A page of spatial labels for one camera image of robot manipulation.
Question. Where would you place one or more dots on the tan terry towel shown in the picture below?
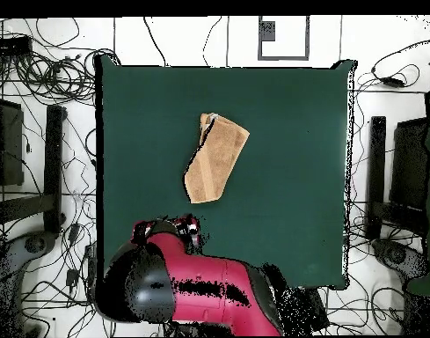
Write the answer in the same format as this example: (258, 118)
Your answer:
(214, 158)

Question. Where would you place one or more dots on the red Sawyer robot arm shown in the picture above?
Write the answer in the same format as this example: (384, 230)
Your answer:
(207, 267)

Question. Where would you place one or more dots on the black flat panel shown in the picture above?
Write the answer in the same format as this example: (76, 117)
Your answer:
(409, 165)
(10, 141)

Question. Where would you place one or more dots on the long black power strip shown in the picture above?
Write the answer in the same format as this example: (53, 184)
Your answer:
(91, 271)

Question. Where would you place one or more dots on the small black power adapter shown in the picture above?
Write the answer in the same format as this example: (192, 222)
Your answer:
(72, 278)
(74, 233)

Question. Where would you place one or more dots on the black metal stand base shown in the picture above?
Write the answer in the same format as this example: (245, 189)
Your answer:
(375, 169)
(52, 169)

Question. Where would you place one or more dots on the dark green table cloth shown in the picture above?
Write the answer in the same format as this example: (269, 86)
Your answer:
(147, 105)

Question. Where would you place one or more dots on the dark wheeled stand foot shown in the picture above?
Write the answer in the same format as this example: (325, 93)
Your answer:
(397, 257)
(14, 257)

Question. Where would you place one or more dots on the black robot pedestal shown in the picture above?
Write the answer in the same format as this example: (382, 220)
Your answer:
(313, 310)

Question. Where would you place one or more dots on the grey square floor frame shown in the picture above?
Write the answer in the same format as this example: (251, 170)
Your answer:
(285, 58)

